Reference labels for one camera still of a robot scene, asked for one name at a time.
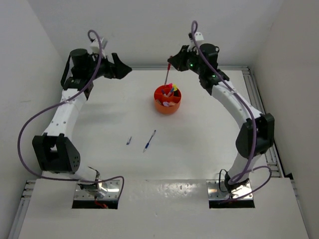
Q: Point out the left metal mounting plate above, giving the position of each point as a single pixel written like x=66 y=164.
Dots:
x=106 y=191

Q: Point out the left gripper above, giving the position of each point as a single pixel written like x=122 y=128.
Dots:
x=117 y=70

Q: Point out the orange round container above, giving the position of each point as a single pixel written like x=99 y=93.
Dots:
x=167 y=99

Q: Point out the metal mounting plate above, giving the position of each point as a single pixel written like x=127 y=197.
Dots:
x=106 y=191
x=218 y=192

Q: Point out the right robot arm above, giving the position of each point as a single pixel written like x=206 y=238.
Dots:
x=256 y=133

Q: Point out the red pen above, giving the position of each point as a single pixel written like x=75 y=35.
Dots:
x=167 y=73

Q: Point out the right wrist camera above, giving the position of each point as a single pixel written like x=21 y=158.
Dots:
x=195 y=40

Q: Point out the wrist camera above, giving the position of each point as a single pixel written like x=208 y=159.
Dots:
x=195 y=40
x=98 y=46

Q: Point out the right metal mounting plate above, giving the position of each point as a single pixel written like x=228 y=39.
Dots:
x=218 y=192

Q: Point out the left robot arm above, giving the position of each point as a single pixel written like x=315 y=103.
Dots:
x=54 y=149

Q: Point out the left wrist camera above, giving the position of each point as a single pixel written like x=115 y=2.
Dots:
x=98 y=46

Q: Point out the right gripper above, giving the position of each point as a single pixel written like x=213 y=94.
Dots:
x=178 y=60

